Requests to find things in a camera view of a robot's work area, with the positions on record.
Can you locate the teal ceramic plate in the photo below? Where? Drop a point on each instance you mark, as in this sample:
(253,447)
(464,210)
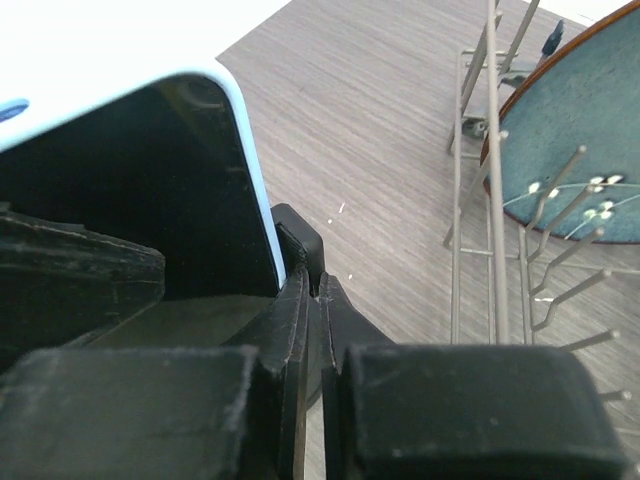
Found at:
(571,159)

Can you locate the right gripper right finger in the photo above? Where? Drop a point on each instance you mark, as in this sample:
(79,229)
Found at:
(398,411)

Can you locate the grey wire dish rack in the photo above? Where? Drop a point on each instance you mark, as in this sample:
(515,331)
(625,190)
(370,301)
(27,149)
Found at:
(582,295)

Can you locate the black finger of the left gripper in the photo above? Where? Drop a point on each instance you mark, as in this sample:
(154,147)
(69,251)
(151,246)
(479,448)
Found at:
(60,282)

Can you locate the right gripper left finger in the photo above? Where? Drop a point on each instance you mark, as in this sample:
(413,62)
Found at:
(231,412)

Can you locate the light blue smartphone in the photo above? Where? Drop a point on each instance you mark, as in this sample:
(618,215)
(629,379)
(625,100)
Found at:
(171,165)

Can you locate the black phone stand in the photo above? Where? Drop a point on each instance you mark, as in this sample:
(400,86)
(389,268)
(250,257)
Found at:
(300,243)

